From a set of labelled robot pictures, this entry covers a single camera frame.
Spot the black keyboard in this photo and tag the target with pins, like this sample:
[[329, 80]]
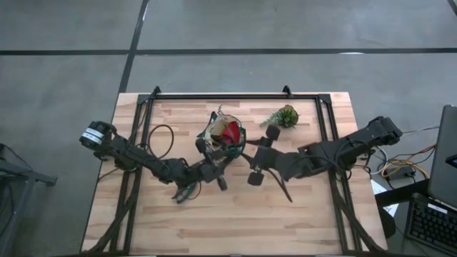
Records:
[[433, 223]]

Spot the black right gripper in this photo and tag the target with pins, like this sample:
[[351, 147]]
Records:
[[267, 158]]

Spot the black table frame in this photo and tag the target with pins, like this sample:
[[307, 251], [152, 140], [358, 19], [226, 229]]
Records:
[[232, 96]]

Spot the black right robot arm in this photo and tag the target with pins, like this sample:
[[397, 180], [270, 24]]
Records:
[[342, 150]]

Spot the white paper sheet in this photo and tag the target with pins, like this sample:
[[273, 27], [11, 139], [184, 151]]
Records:
[[380, 189]]

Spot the cream canvas green-trimmed gardening bag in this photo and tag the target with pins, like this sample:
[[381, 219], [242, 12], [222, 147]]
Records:
[[214, 133]]

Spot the red and black gardening glove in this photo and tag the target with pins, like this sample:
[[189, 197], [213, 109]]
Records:
[[232, 133]]

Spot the black power box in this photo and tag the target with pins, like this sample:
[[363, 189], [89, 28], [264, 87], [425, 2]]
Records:
[[400, 173]]

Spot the grey laptop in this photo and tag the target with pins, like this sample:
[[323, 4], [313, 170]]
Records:
[[444, 157]]

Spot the potted succulent plant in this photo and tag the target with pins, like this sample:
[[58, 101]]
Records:
[[285, 117]]

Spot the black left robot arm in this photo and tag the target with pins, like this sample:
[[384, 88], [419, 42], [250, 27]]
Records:
[[143, 158]]

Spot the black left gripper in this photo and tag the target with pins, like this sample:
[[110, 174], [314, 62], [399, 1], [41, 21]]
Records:
[[212, 169]]

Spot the grey metal stand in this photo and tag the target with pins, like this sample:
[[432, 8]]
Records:
[[21, 175]]

